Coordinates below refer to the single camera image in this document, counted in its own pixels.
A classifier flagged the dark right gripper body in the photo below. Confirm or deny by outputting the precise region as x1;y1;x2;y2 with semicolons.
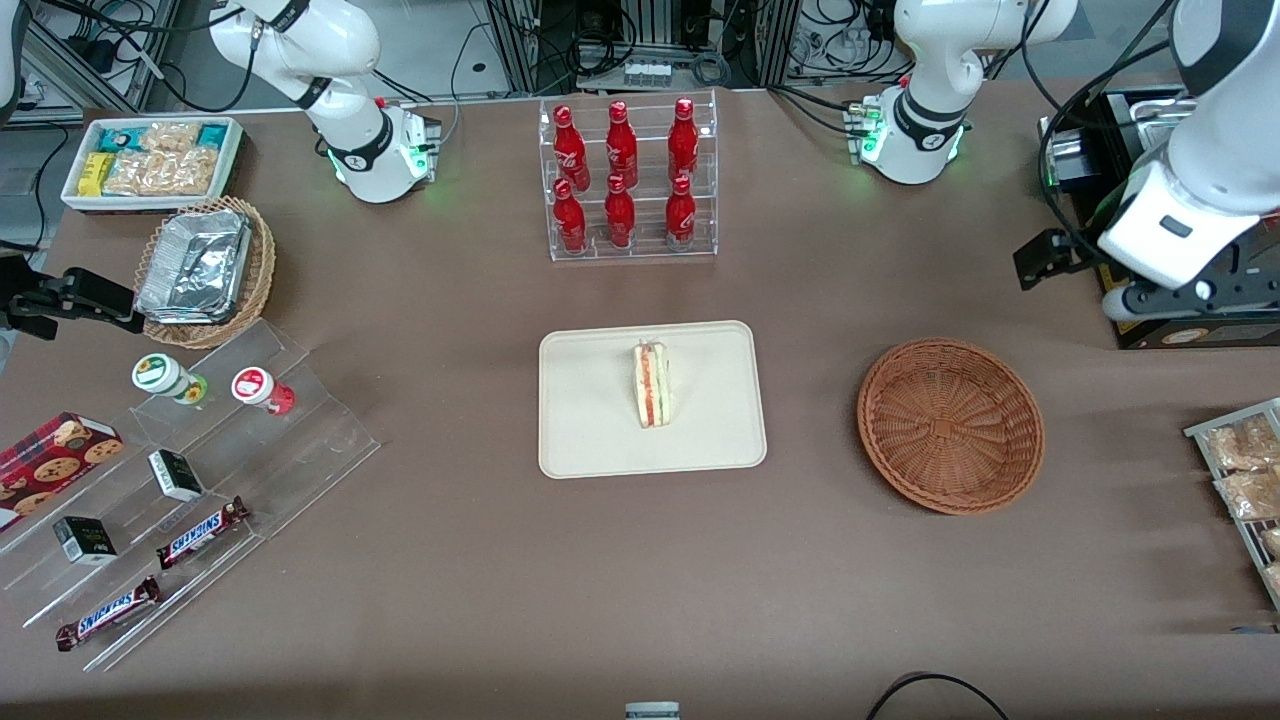
0;255;41;316

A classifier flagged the triangular sandwich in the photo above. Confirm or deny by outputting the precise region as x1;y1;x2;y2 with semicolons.
631;341;673;430

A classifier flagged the light oval wicker basket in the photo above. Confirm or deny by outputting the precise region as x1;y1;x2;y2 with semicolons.
135;196;277;350

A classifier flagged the brown round wicker basket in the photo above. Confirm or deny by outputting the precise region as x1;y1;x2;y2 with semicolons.
857;338;1046;516

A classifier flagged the beige plastic serving tray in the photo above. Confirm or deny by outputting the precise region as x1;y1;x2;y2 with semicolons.
538;320;768;480

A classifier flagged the green lidded dessert cup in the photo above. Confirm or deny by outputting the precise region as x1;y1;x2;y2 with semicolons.
132;353;209;405

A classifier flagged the black countertop heating machine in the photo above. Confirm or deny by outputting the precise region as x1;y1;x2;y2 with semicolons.
1038;85;1280;351

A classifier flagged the silver foil container stack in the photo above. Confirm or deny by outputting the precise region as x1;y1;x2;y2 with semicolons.
136;209;252;324

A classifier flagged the red plaid cookie box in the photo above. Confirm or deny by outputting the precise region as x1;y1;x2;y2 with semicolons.
0;412;126;532

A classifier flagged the large clear cracker bag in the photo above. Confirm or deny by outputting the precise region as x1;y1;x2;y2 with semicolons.
103;148;222;197

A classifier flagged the small clear cracker bag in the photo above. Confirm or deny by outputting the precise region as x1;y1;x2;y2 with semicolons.
140;122;202;154

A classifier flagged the red lidded dessert cup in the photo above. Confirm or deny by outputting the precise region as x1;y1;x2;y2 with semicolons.
231;367;296;416

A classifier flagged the white rectangular snack bin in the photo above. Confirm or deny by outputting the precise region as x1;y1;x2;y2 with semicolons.
60;117;244;214

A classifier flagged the small black white box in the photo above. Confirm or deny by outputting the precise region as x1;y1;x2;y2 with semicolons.
53;516;118;566
148;449;205;502

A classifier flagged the clear acrylic stepped display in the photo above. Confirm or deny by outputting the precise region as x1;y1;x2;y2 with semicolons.
0;318;382;673

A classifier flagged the brown snickers bar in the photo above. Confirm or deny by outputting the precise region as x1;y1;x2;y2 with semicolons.
55;576;163;652
156;497;251;571

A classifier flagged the red cola bottle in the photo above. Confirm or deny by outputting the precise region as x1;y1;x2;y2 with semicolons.
604;174;637;249
665;175;697;251
606;101;639;191
668;97;700;183
553;105;591;193
553;179;588;254

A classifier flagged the clear acrylic bottle rack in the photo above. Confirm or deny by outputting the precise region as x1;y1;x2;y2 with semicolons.
538;90;719;264

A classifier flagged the grey wire rack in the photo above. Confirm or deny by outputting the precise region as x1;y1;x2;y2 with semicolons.
1184;398;1280;611

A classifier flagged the black floor cable loop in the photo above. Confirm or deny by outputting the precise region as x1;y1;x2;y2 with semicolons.
865;673;1009;720

